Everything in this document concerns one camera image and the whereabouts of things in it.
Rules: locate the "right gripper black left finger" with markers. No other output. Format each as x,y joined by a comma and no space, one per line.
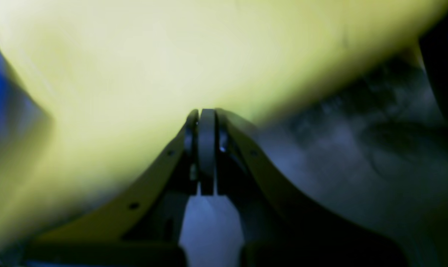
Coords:
141,226

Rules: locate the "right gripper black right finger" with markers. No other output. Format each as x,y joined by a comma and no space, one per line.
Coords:
282,226

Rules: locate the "blue long-sleeve T-shirt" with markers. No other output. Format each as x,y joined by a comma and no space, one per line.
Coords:
19,113

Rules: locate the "yellow table cloth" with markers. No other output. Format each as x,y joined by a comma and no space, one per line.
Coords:
117,78

